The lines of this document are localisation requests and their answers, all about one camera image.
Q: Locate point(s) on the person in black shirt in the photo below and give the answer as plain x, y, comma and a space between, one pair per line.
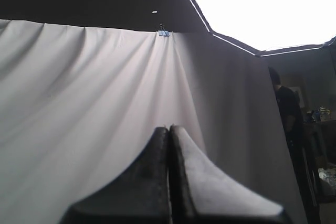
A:
292, 121

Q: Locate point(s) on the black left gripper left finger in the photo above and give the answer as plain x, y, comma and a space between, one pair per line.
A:
138, 195

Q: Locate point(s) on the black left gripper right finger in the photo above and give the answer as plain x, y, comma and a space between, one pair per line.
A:
200, 192

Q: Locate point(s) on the cluttered background table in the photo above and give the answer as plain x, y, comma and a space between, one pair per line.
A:
317, 157

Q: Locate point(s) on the bright softbox light panel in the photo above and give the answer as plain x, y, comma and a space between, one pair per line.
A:
270, 27

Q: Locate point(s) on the blue binder clip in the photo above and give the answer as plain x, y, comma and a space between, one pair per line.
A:
163, 32

